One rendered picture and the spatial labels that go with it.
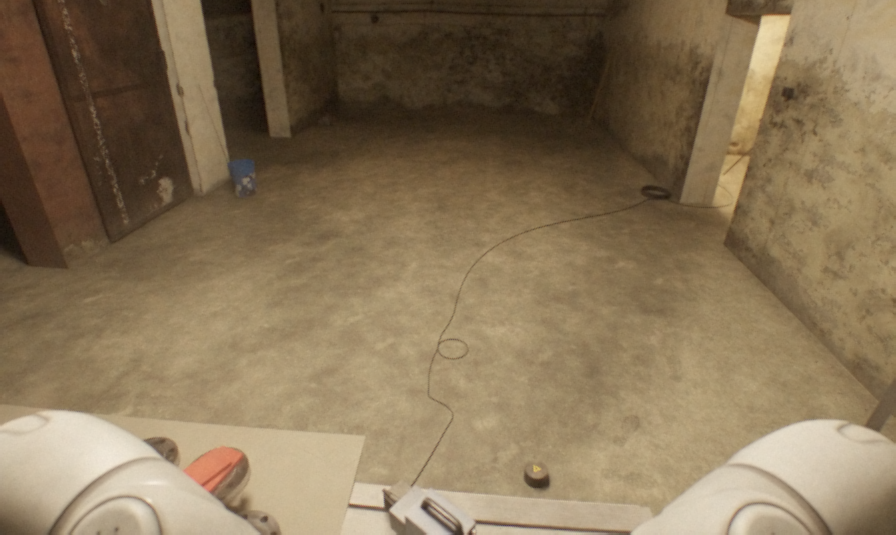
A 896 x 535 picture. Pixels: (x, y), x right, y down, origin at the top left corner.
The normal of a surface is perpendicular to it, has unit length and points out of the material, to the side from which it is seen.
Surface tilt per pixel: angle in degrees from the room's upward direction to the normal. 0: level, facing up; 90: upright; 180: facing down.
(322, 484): 0
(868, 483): 25
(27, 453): 10
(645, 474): 0
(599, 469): 0
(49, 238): 90
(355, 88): 90
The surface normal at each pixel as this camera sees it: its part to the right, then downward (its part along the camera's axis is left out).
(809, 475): -0.14, -0.87
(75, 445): 0.11, -0.96
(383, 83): -0.09, 0.46
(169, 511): 0.66, -0.75
